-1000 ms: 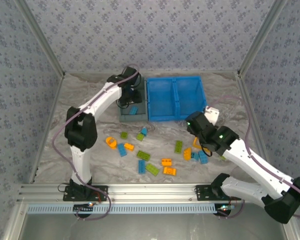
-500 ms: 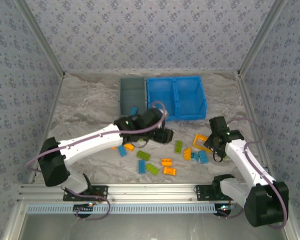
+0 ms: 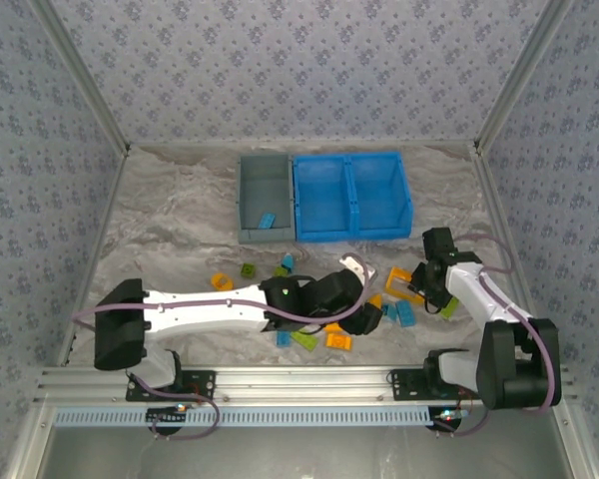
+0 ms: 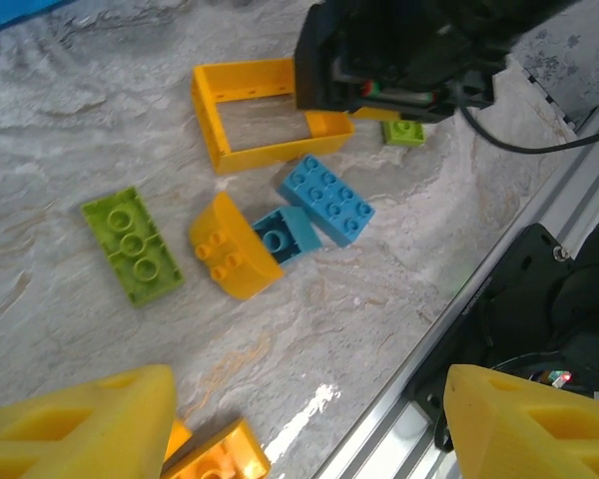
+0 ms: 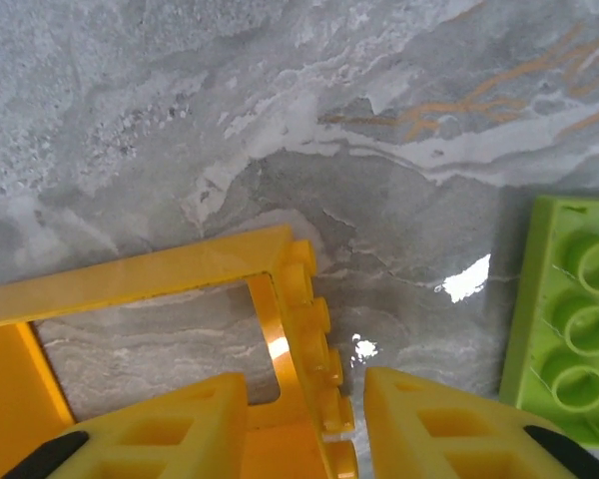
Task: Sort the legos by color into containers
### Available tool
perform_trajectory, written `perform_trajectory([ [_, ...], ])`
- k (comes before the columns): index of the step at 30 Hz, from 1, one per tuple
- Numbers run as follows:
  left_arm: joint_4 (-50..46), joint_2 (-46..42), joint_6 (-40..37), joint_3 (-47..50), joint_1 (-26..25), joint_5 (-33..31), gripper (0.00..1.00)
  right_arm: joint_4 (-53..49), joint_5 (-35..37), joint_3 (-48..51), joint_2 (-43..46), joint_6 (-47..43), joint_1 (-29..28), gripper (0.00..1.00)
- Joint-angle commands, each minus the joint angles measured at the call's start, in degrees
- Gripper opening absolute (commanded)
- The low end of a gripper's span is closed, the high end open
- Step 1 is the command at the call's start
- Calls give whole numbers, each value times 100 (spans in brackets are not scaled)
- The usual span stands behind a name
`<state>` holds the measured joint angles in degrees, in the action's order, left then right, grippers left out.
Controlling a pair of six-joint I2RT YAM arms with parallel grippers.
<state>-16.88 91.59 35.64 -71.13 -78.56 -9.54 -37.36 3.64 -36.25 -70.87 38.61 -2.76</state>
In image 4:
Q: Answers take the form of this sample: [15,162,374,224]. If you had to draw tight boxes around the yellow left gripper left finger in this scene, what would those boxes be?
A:
[0,364,177,479]

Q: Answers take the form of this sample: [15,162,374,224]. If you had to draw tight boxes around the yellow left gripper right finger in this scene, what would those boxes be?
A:
[442,363,599,479]

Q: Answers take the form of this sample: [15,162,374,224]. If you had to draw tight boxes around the black left robot arm base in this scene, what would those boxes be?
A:
[407,213,599,453]

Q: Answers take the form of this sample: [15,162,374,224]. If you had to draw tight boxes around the small lime green lego brick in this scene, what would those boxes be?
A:
[380,119,426,148]

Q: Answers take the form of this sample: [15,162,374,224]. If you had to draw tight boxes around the long blue lego brick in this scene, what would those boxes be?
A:
[278,154,377,249]

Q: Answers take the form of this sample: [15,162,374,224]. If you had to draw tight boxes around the yellow studded lego brick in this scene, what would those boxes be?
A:
[160,417,273,479]

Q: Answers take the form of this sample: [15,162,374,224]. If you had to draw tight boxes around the small blue lego brick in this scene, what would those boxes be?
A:
[251,205,324,266]

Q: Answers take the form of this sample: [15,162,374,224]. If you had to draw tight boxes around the long lime green lego brick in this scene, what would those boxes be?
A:
[80,186,187,308]

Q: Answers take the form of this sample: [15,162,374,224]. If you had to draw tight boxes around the yellow curved lego brick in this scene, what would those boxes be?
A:
[187,191,287,302]

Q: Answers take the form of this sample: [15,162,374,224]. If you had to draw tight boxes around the blue container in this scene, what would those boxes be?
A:
[0,0,64,37]

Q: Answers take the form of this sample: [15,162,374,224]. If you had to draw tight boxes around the aluminium frame rail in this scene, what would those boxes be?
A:
[311,105,599,479]

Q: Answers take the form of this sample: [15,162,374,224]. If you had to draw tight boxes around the black cable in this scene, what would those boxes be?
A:
[457,105,599,153]

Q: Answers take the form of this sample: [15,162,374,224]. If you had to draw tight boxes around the yellow rectangular lego frame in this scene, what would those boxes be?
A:
[191,57,356,176]

